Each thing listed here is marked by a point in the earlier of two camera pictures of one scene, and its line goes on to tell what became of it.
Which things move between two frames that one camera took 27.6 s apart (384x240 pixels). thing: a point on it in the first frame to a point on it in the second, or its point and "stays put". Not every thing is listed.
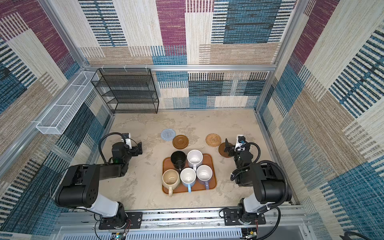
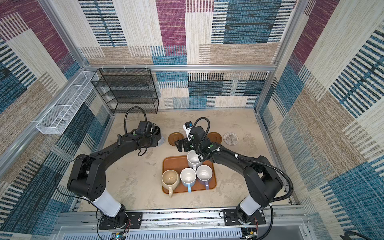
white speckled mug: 194,158 stays put
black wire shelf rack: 127,90 stays put
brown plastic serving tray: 208,159 stays put
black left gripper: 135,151 to 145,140
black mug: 178,159 to 155,130
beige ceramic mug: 171,179 stays put
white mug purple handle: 204,173 stays put
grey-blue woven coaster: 168,134 to 161,142
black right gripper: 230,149 to 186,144
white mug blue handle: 188,177 stays put
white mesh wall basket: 56,120 stays put
